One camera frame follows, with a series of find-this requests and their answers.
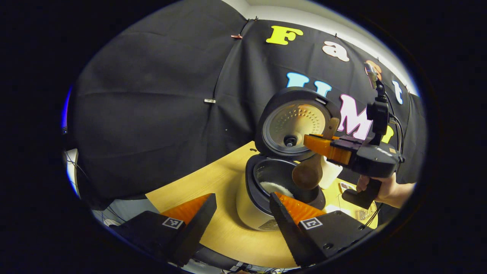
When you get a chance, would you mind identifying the white rice heap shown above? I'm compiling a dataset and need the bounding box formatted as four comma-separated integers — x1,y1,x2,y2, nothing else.
260,182,294,198

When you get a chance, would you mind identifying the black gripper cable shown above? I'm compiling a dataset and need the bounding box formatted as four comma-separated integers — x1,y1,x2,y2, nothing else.
384,91,404,153

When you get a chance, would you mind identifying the wire chopstick holder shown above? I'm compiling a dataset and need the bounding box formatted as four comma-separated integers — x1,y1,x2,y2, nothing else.
355,207,376,222

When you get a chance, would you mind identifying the white toaster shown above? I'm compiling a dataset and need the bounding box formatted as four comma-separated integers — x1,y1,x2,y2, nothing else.
320,155,343,190

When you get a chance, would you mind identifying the dark grey rice cooker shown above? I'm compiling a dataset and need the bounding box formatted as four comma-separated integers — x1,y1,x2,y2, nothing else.
236,87,342,231

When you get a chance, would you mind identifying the black backdrop cloth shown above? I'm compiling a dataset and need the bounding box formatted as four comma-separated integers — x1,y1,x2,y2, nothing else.
70,0,427,210

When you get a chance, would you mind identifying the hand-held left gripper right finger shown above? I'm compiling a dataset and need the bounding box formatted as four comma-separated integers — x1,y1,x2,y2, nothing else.
269,192,381,269

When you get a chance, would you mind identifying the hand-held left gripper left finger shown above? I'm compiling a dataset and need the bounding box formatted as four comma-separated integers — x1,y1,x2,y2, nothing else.
114,192,218,268

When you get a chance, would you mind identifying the wooden spoon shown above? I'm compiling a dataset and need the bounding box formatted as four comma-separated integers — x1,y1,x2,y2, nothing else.
292,117,340,191

